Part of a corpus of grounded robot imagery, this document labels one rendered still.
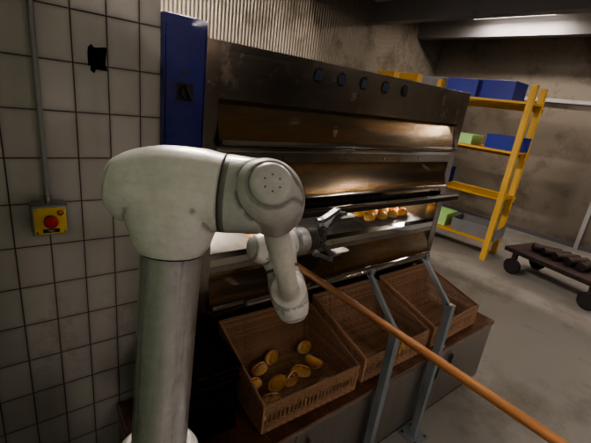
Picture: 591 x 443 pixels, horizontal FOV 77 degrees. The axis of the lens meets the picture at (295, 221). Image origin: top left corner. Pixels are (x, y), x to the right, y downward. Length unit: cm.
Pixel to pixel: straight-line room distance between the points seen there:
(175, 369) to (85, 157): 93
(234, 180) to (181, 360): 33
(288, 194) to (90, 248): 112
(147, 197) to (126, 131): 89
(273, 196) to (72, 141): 102
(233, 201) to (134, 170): 15
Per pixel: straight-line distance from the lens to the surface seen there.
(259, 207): 54
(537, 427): 128
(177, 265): 63
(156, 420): 77
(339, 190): 206
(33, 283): 160
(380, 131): 224
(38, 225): 144
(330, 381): 189
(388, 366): 199
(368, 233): 240
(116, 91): 146
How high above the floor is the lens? 193
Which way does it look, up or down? 18 degrees down
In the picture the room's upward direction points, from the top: 7 degrees clockwise
